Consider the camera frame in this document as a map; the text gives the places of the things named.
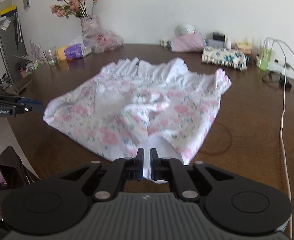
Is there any clear printed plastic bag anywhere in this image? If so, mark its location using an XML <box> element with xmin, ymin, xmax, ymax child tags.
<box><xmin>83</xmin><ymin>30</ymin><xmax>124</xmax><ymax>54</ymax></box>

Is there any white socket adapter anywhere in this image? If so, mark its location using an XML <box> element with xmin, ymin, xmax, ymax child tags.
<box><xmin>159</xmin><ymin>39</ymin><xmax>172</xmax><ymax>48</ymax></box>

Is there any stack of snack packets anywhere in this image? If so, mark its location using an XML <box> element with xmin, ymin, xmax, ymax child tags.
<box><xmin>236</xmin><ymin>42</ymin><xmax>253</xmax><ymax>54</ymax></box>

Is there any grey refrigerator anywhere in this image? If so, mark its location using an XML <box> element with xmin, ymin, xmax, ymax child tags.
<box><xmin>0</xmin><ymin>8</ymin><xmax>31</xmax><ymax>93</ymax></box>

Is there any folded pink towel cloth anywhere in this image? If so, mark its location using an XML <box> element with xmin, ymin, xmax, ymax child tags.
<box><xmin>171</xmin><ymin>32</ymin><xmax>207</xmax><ymax>53</ymax></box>

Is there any purple tissue pack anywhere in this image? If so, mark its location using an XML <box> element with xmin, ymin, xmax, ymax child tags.
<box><xmin>56</xmin><ymin>36</ymin><xmax>92</xmax><ymax>61</ymax></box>

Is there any white charging cable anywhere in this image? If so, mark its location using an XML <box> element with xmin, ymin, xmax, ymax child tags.
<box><xmin>263</xmin><ymin>36</ymin><xmax>294</xmax><ymax>239</ymax></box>

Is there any small white bottle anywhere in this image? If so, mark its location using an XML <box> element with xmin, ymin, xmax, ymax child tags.
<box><xmin>224</xmin><ymin>36</ymin><xmax>232</xmax><ymax>50</ymax></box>

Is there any green spray bottle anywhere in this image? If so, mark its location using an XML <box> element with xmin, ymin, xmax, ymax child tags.
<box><xmin>260</xmin><ymin>40</ymin><xmax>273</xmax><ymax>72</ymax></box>

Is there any clear drinking glass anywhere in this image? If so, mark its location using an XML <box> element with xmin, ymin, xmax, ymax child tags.
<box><xmin>43</xmin><ymin>47</ymin><xmax>58</xmax><ymax>66</ymax></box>

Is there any small black box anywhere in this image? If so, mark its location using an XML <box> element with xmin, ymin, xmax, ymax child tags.
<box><xmin>213</xmin><ymin>32</ymin><xmax>225</xmax><ymax>42</ymax></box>

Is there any pink artificial flower bouquet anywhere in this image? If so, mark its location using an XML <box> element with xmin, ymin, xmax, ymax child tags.
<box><xmin>50</xmin><ymin>0</ymin><xmax>99</xmax><ymax>18</ymax></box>

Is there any teal flower folded cloth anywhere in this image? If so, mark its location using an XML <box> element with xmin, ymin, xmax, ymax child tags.
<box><xmin>202</xmin><ymin>47</ymin><xmax>247</xmax><ymax>71</ymax></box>

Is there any pink floral ruffled garment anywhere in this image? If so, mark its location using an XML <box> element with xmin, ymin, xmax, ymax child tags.
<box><xmin>42</xmin><ymin>56</ymin><xmax>233</xmax><ymax>185</ymax></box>

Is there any black cable with adapter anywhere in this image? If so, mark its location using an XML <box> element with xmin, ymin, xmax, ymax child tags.
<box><xmin>261</xmin><ymin>71</ymin><xmax>293</xmax><ymax>88</ymax></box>

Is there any white power strip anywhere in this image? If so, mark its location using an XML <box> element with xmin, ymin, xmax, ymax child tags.
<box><xmin>265</xmin><ymin>62</ymin><xmax>294</xmax><ymax>79</ymax></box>

